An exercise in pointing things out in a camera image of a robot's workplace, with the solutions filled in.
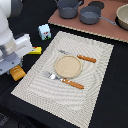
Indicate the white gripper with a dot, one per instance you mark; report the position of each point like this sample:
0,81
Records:
11,53

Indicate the orange bread loaf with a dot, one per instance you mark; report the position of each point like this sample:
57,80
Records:
17,72

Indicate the yellow butter box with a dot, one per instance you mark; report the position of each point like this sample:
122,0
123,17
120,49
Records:
36,50

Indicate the light blue milk carton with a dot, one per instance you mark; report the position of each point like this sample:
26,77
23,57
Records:
44,32

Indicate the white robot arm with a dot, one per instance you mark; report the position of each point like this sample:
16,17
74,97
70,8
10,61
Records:
8,8

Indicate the pink serving board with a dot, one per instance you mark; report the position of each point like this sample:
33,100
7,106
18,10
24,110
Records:
102,28

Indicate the round wooden plate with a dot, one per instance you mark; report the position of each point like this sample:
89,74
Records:
68,66

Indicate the dark grey cooking pot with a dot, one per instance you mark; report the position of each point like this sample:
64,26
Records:
68,9

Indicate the beige woven placemat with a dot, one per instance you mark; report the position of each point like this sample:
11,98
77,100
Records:
64,101

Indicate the black round stove burner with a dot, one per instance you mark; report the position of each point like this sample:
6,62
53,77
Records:
98,4

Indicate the cream ceramic bowl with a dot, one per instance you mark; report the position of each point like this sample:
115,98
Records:
122,15

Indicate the fork with wooden handle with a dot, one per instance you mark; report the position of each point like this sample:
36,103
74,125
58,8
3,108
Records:
66,81

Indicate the knife with wooden handle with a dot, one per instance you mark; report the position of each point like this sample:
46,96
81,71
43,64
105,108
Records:
79,56

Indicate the grey saucepan with handle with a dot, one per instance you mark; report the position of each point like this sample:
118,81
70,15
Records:
90,15

